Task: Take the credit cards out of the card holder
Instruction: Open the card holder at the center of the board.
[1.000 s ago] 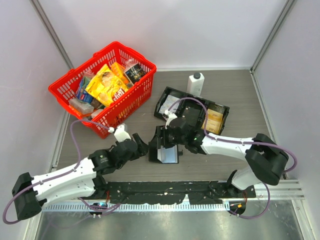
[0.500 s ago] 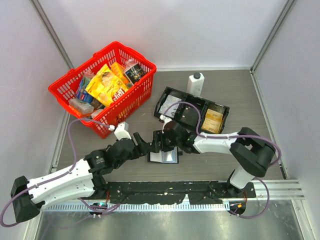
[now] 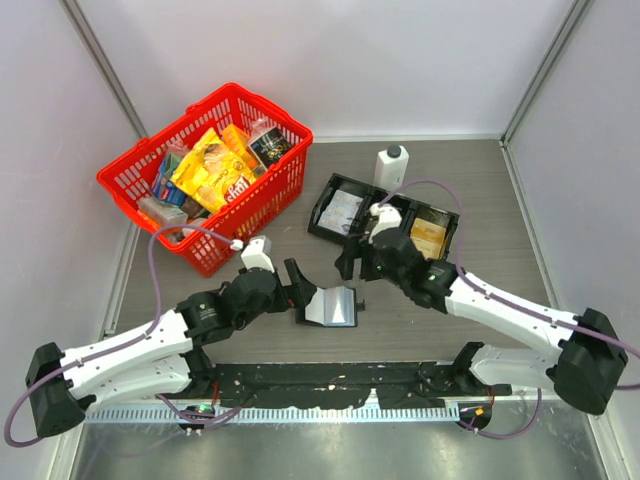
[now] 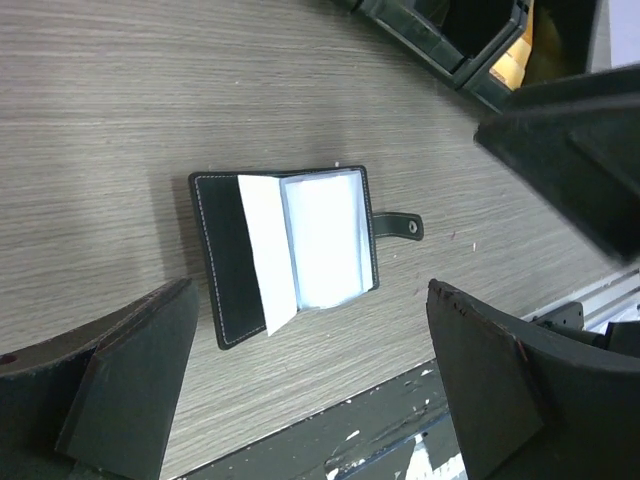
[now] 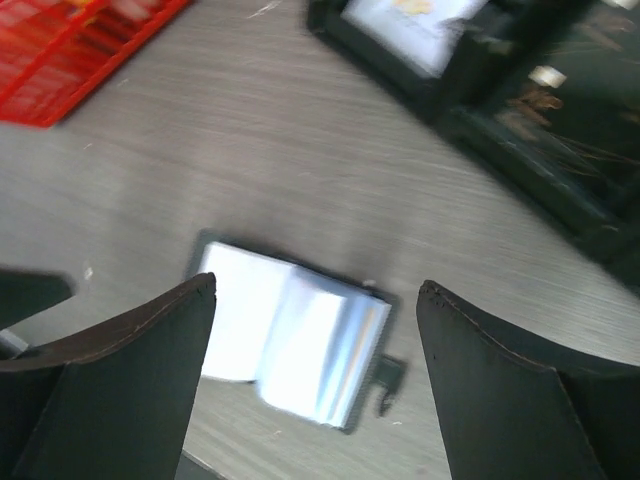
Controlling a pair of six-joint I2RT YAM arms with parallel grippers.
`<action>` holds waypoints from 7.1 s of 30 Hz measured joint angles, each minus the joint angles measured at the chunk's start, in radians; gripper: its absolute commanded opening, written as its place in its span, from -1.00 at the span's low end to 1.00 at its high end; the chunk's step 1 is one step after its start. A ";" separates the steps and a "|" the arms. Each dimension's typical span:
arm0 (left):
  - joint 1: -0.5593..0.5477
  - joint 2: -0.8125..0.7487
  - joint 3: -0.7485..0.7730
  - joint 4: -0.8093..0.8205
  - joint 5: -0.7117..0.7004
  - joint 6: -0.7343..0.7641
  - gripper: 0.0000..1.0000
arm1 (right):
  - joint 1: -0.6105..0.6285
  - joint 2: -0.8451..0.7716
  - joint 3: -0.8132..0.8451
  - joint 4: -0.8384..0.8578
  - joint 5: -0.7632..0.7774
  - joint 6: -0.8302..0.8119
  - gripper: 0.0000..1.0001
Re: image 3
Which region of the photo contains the gold card top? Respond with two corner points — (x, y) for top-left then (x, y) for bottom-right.
(410, 218), (446, 243)

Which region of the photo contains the white vip card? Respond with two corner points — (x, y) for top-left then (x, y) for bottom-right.
(318, 212), (353, 235)
(330, 190), (363, 210)
(322, 205), (358, 219)

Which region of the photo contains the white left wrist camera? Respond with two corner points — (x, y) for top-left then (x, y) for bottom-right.
(240, 235), (275, 273)

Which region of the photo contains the white VIP card bottom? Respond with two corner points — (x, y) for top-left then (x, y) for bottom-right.
(318, 212), (353, 235)

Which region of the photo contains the red plastic shopping basket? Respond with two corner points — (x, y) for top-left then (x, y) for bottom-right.
(97, 83), (313, 277)

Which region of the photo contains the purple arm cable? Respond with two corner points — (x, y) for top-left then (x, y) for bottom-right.
(377, 179), (640, 439)
(3, 224), (244, 447)

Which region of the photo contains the aluminium frame profile right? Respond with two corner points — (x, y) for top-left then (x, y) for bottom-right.
(499, 0), (594, 149)

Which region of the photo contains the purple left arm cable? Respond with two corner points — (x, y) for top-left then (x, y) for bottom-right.
(3, 224), (244, 447)

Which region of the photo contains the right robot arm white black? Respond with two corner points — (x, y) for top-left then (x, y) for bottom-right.
(335, 228), (628, 415)

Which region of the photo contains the blue green snack pack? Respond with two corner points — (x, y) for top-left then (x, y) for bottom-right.
(151, 153), (186, 207)

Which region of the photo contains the white VIP card middle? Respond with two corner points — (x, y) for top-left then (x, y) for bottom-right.
(322, 205), (358, 219)

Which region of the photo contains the white VIP card top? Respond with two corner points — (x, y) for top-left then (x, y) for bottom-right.
(330, 190), (363, 210)

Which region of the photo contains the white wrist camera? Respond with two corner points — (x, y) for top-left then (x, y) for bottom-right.
(369, 203), (402, 244)
(240, 235), (275, 273)

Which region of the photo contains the black three-compartment card tray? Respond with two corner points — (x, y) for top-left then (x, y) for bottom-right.
(308, 173), (459, 259)

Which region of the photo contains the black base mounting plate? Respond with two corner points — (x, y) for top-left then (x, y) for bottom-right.
(213, 362), (512, 410)

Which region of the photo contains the black gold patterned box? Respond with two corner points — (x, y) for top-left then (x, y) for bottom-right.
(248, 126), (292, 168)

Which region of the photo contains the gold card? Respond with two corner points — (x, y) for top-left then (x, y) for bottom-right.
(412, 238), (443, 260)
(410, 218), (446, 243)

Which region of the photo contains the clear plastic wrapped pack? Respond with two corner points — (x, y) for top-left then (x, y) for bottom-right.
(137, 196), (188, 227)

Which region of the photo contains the yellow snack bag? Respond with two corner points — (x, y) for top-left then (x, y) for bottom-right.
(171, 128), (257, 214)

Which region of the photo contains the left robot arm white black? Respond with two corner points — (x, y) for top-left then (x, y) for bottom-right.
(25, 259), (319, 439)

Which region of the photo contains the aluminium frame profile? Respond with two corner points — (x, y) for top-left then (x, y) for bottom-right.
(499, 0), (594, 149)
(59, 0), (148, 138)

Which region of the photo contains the orange snack box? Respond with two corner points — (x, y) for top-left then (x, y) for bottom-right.
(221, 124), (253, 162)

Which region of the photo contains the black leather card holder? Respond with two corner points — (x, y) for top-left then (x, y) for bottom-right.
(295, 286), (366, 328)

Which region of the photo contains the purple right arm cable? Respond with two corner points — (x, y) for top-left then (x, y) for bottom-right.
(377, 179), (640, 439)

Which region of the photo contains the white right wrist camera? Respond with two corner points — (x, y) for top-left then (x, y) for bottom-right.
(369, 203), (402, 244)

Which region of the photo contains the white bottle black cap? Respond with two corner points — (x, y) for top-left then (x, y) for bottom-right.
(373, 144), (409, 191)

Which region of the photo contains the gold card bottom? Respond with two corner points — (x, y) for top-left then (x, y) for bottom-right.
(412, 238), (443, 260)

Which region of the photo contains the aluminium frame profile left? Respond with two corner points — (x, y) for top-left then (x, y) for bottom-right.
(59, 0), (148, 138)

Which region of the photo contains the white slotted cable duct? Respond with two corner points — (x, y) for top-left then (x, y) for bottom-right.
(85, 402), (460, 425)

